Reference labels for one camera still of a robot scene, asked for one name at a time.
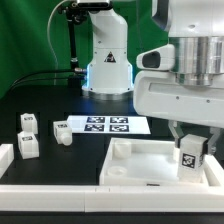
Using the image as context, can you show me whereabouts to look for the black camera stand pole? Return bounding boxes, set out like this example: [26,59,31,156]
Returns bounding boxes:
[57,2,87,89]

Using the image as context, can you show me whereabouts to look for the black cables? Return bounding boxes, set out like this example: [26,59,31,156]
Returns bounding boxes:
[8,68,87,92]

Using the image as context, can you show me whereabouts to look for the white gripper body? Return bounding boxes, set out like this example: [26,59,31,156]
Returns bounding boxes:
[133,43,224,128]

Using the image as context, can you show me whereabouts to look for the white cable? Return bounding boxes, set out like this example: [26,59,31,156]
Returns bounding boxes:
[46,0,70,87]

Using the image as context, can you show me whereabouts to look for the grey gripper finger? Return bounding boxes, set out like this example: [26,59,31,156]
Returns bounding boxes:
[168,120,184,148]
[207,127,222,155]

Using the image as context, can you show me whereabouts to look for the white tag sheet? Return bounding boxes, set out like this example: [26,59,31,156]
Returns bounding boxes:
[67,115,150,134]

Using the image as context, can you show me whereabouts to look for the white square tabletop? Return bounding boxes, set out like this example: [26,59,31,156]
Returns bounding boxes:
[99,137,224,188]

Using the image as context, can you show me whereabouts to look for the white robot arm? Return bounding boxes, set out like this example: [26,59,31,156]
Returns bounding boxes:
[78,0,224,154]

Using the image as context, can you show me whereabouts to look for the white U-shaped fence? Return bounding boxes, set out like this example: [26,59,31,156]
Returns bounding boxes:
[0,143,224,213]

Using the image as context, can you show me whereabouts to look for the overhead camera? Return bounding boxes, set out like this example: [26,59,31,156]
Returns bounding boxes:
[77,0,112,10]

